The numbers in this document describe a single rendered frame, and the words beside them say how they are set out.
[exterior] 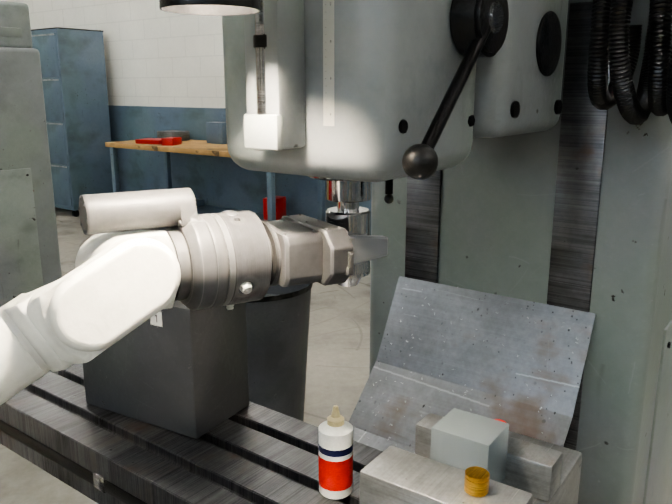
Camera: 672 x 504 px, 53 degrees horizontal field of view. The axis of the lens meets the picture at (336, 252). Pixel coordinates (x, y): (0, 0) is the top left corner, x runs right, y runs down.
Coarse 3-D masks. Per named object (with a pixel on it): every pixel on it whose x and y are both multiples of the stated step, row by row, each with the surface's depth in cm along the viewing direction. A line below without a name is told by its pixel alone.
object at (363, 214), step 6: (330, 210) 70; (336, 210) 70; (360, 210) 70; (366, 210) 70; (330, 216) 69; (336, 216) 68; (342, 216) 68; (348, 216) 68; (354, 216) 68; (360, 216) 68; (366, 216) 69; (336, 222) 68; (342, 222) 68; (348, 222) 68; (354, 222) 68; (360, 222) 68
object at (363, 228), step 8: (336, 224) 68; (344, 224) 68; (352, 224) 68; (360, 224) 68; (368, 224) 69; (352, 232) 68; (360, 232) 69; (368, 232) 70; (360, 264) 70; (368, 264) 71; (360, 272) 70; (368, 272) 71
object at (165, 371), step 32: (160, 320) 90; (192, 320) 87; (224, 320) 93; (128, 352) 94; (160, 352) 91; (192, 352) 88; (224, 352) 94; (96, 384) 99; (128, 384) 96; (160, 384) 92; (192, 384) 89; (224, 384) 95; (128, 416) 97; (160, 416) 94; (192, 416) 91; (224, 416) 96
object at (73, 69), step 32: (32, 32) 724; (64, 32) 703; (96, 32) 732; (64, 64) 708; (96, 64) 737; (64, 96) 713; (96, 96) 743; (64, 128) 720; (96, 128) 748; (64, 160) 731; (96, 160) 754; (64, 192) 743; (96, 192) 760
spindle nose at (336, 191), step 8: (328, 184) 68; (336, 184) 67; (344, 184) 67; (352, 184) 67; (360, 184) 67; (368, 184) 68; (328, 192) 68; (336, 192) 68; (344, 192) 67; (352, 192) 67; (360, 192) 68; (368, 192) 68; (328, 200) 69; (336, 200) 68; (344, 200) 68; (352, 200) 68; (360, 200) 68
